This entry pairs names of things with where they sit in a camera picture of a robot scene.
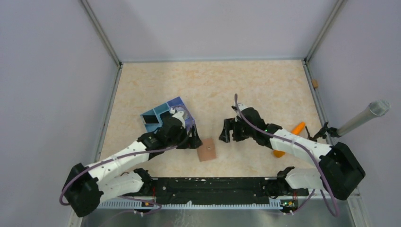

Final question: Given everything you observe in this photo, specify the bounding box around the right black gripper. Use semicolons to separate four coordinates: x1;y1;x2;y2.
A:
219;117;255;142

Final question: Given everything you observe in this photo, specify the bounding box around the purple blue card box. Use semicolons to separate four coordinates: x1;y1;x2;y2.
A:
167;96;196;130

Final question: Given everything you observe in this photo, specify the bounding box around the light blue card box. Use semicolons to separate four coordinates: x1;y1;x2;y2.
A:
140;109;163;132

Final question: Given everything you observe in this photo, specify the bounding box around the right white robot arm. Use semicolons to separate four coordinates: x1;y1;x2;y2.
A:
219;103;366;201

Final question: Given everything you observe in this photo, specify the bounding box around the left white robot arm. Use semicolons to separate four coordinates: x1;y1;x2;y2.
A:
59;105;202;217

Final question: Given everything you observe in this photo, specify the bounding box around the middle blue card box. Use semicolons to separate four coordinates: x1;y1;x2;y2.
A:
153;103;171;122

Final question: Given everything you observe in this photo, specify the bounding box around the orange carrot toy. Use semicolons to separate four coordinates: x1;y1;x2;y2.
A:
273;122;306;158

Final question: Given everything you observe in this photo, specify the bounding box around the small tan block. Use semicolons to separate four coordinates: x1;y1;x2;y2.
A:
311;79;319;89

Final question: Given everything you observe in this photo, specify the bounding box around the black microphone tripod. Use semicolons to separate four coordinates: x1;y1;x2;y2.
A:
305;122;340;142

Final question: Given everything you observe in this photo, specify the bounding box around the silver microphone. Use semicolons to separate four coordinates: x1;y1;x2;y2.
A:
336;99;391;137

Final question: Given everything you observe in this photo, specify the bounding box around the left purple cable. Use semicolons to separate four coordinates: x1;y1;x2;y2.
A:
59;105;193;217

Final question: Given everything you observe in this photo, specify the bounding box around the purple cable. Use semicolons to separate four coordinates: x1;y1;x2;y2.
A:
234;93;341;218
59;105;193;217

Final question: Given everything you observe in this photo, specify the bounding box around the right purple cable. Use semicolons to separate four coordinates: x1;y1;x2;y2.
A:
234;93;341;218

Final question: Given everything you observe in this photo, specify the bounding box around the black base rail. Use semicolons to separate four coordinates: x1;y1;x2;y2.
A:
129;177;309;205

